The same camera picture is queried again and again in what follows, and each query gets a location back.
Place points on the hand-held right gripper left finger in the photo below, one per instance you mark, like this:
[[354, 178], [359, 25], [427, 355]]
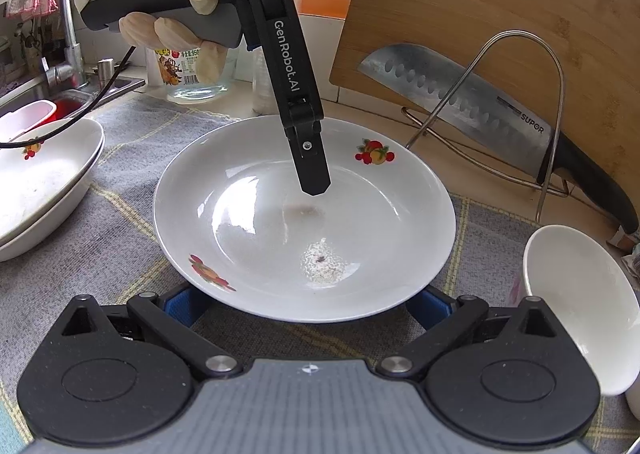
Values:
[[180, 306]]

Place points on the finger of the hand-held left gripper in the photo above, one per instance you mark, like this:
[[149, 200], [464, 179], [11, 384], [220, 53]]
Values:
[[290, 64]]

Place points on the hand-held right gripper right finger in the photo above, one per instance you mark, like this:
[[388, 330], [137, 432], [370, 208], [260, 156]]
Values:
[[432, 309]]

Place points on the white fruit-print plate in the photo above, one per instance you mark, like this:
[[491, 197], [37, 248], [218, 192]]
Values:
[[35, 184], [240, 214], [20, 245]]

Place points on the white ceramic bowl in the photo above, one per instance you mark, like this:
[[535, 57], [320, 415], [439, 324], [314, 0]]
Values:
[[585, 304]]

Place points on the steel soap dispenser pump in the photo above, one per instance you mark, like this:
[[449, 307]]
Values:
[[106, 70]]

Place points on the grey and blue checked towel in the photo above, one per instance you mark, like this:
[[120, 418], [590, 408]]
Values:
[[125, 234]]

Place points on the steel kitchen sink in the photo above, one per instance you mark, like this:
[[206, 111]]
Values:
[[120, 84]]

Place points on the steel kitchen faucet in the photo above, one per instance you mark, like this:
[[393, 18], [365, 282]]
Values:
[[72, 59]]

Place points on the red and white colander basket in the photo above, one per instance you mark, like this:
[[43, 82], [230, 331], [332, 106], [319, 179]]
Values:
[[30, 114]]

